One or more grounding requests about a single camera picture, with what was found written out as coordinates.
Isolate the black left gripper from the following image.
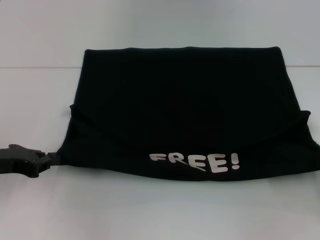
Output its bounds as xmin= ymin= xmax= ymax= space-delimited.
xmin=0 ymin=143 xmax=62 ymax=179

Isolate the black t-shirt with FREE print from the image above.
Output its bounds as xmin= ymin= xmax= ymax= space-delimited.
xmin=56 ymin=46 xmax=320 ymax=184

